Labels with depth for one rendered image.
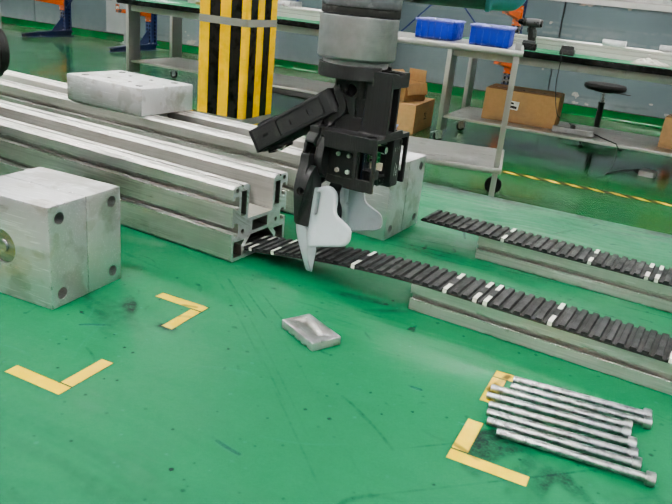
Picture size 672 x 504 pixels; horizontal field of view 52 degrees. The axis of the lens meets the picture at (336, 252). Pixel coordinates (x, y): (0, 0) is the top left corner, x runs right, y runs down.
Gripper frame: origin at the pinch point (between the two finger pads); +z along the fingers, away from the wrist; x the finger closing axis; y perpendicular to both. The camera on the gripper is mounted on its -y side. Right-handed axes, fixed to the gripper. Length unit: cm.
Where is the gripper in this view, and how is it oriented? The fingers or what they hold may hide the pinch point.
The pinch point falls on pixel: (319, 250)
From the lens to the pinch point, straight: 75.2
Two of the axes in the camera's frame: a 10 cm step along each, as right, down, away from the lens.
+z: -1.0, 9.3, 3.5
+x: 5.1, -2.6, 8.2
